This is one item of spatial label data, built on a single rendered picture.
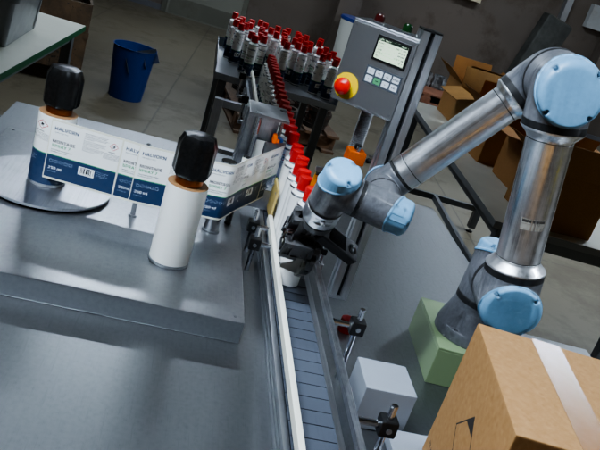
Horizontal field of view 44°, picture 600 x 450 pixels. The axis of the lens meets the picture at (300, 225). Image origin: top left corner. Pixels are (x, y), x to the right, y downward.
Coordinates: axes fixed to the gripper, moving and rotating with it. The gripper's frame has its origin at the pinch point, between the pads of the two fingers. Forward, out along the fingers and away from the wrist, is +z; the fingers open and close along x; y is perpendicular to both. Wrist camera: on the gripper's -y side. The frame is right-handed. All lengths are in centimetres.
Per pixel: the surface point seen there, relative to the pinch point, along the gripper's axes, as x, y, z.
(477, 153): -183, -122, 119
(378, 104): -31.1, -8.3, -25.7
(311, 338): 18.8, -2.4, -4.5
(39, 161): -21, 62, 10
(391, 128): -27.1, -12.3, -23.7
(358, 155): -24.5, -7.7, -15.2
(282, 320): 18.0, 4.8, -8.1
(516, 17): -793, -391, 412
